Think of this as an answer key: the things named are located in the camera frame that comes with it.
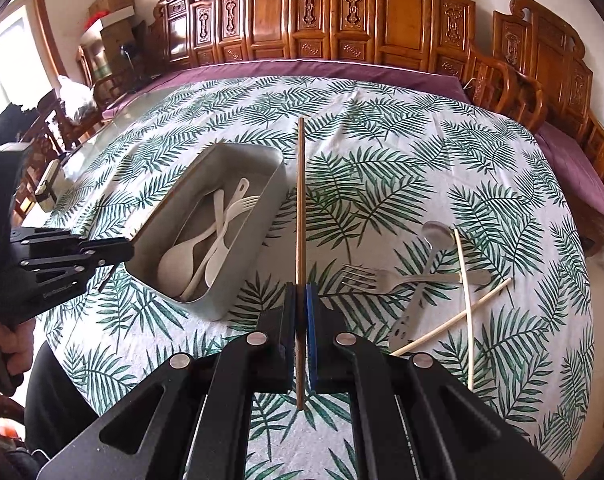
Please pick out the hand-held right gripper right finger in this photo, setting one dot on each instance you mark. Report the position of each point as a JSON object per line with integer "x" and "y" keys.
{"x": 312, "y": 320}

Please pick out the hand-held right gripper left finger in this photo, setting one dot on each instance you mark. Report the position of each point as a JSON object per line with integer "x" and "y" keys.
{"x": 289, "y": 310}

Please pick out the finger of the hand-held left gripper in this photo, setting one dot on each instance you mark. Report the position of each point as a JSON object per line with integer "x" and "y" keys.
{"x": 57, "y": 272}
{"x": 57, "y": 242}

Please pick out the brown wooden chopstick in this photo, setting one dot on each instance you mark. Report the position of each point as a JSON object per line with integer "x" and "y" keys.
{"x": 104, "y": 280}
{"x": 300, "y": 210}

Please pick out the metal fork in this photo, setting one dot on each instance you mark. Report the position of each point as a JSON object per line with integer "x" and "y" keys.
{"x": 381, "y": 280}

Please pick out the small white spoon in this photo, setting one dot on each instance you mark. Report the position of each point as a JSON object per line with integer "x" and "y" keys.
{"x": 216, "y": 265}

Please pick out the grey metal rectangular container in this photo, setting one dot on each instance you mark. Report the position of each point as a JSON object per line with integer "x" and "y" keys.
{"x": 267, "y": 220}

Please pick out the white plastic fork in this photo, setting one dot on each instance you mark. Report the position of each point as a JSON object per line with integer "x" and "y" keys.
{"x": 242, "y": 205}

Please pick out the large white spoon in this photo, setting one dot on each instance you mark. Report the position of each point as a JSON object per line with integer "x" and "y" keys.
{"x": 174, "y": 262}

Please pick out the metal spoon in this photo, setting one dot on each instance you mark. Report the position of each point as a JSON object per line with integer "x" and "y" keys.
{"x": 434, "y": 235}

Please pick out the person's left hand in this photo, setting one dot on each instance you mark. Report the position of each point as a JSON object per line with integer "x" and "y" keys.
{"x": 12, "y": 342}

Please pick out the small lidded box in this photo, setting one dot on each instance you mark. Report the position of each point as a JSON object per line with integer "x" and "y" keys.
{"x": 49, "y": 187}

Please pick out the dark cloth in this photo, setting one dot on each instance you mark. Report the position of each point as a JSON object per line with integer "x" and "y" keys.
{"x": 7, "y": 122}

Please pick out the dark wooden chair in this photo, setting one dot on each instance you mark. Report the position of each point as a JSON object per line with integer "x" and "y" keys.
{"x": 62, "y": 125}

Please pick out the white plastic bag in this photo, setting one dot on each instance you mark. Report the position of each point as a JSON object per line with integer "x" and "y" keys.
{"x": 76, "y": 97}

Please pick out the person's dark clothing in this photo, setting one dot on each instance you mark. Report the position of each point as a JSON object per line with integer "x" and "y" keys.
{"x": 57, "y": 410}

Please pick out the wooden framed glass door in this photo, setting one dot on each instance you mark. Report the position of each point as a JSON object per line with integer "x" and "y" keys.
{"x": 17, "y": 35}

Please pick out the cardboard boxes stack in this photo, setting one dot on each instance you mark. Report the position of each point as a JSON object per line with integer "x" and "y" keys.
{"x": 107, "y": 20}

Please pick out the purple sofa cushion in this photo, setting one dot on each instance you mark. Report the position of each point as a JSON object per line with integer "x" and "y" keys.
{"x": 332, "y": 67}

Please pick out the purple armchair cushion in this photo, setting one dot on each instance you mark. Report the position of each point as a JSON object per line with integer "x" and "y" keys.
{"x": 576, "y": 170}

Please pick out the carved wooden sofa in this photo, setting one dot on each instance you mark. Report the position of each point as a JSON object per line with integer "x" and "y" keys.
{"x": 396, "y": 15}

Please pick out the carved wooden armchair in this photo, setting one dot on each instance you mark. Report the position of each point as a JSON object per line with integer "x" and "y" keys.
{"x": 546, "y": 45}

